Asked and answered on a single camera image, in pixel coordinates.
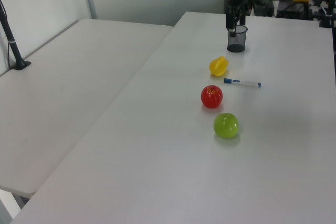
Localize green toy apple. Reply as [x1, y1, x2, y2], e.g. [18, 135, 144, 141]
[213, 112, 239, 139]

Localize yellow toy starfruit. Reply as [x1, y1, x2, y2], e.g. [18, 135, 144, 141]
[209, 56, 229, 77]

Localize black equipment box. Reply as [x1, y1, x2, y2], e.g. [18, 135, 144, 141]
[251, 0, 274, 18]

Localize white side table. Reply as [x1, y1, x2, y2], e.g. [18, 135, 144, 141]
[0, 18, 174, 197]

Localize black clamp camera stand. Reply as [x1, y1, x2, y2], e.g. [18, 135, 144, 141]
[318, 0, 336, 28]

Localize tall black camera pole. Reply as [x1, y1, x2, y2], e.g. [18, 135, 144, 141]
[0, 0, 32, 71]

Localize blue white marker pen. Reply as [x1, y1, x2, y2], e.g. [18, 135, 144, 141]
[223, 78, 262, 89]

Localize black mesh pen cup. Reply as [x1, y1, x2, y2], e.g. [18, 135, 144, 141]
[227, 24, 249, 53]

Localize red toy apple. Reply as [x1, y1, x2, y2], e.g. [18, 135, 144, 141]
[201, 85, 223, 109]

